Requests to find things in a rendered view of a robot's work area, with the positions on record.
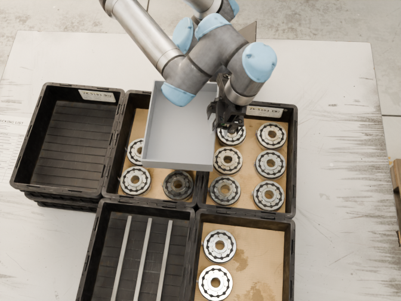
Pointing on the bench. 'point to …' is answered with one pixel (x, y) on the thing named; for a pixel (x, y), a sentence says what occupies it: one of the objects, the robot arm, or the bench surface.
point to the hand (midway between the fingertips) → (215, 123)
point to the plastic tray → (179, 132)
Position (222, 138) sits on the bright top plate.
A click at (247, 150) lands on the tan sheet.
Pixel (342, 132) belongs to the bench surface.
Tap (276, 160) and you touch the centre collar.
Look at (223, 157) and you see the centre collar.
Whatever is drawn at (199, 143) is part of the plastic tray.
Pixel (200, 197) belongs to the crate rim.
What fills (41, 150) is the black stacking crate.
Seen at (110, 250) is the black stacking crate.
